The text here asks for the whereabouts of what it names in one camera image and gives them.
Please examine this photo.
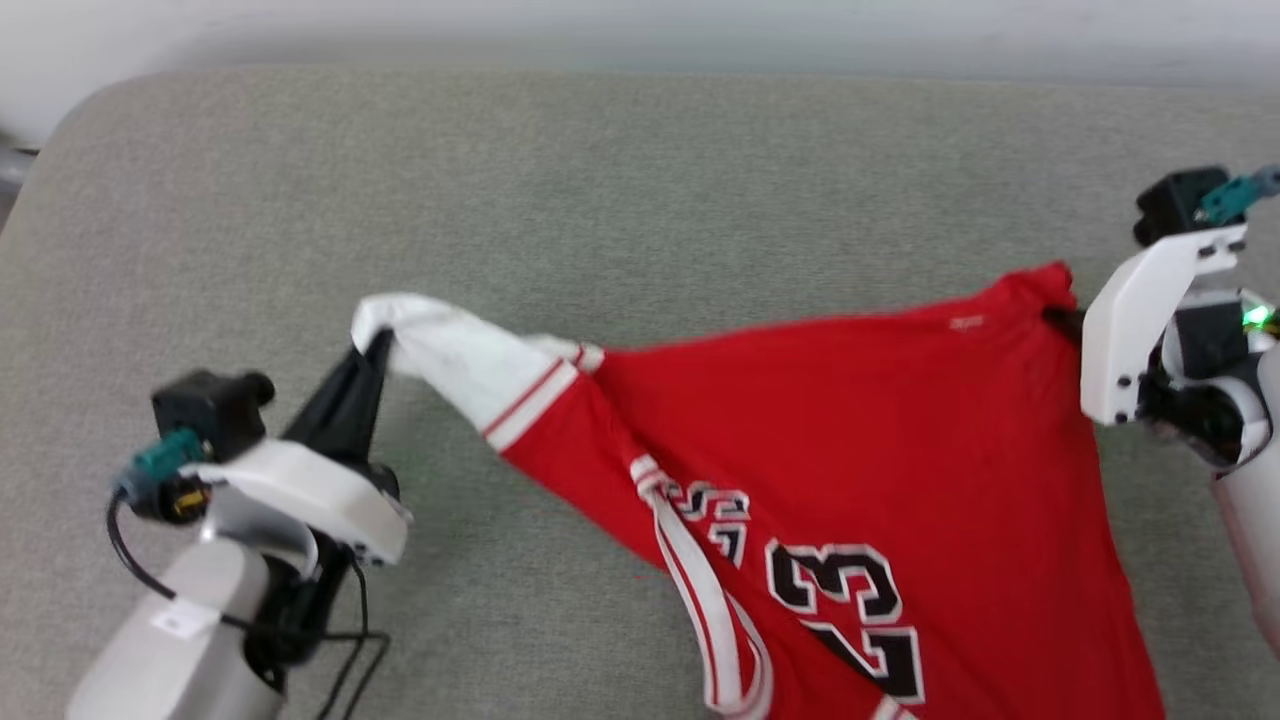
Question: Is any teal left camera connector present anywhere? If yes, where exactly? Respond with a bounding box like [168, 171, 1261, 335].
[113, 428, 207, 503]

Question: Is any grey fabric sofa cushion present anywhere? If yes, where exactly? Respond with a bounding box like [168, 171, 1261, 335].
[0, 67, 1280, 720]

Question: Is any grey metal pipe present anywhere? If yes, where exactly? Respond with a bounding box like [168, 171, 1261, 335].
[0, 133, 38, 193]

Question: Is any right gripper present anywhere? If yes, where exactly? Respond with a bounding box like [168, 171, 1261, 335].
[1044, 290, 1280, 471]

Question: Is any teal right camera connector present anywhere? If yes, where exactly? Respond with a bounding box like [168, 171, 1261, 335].
[1198, 164, 1280, 227]

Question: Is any teal camera connector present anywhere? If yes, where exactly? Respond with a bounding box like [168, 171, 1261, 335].
[1198, 164, 1280, 227]
[113, 428, 207, 503]

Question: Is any red basketball jersey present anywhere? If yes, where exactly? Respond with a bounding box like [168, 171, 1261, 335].
[350, 261, 1167, 720]

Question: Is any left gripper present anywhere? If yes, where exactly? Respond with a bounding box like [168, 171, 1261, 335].
[200, 331, 395, 663]

